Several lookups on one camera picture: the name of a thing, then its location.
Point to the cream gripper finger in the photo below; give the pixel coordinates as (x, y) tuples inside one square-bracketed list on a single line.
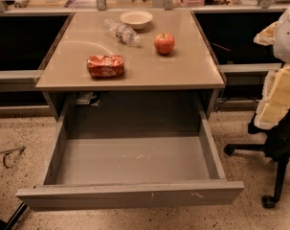
[(275, 102), (267, 36)]

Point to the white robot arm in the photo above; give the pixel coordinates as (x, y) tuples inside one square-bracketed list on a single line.
[(281, 47)]

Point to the grey cabinet with tan top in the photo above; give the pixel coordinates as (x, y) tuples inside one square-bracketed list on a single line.
[(188, 67)]

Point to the open grey top drawer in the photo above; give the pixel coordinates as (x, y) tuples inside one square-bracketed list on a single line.
[(133, 150)]

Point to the black office chair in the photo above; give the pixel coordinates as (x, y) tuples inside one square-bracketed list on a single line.
[(276, 146)]

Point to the red apple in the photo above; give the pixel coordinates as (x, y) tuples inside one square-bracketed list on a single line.
[(164, 43)]

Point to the white bowl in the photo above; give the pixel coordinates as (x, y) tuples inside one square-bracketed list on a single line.
[(137, 20)]

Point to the clear plastic water bottle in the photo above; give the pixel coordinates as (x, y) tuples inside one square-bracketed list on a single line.
[(123, 33)]

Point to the white tag under tabletop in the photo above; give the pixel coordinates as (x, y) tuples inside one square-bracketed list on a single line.
[(84, 97)]

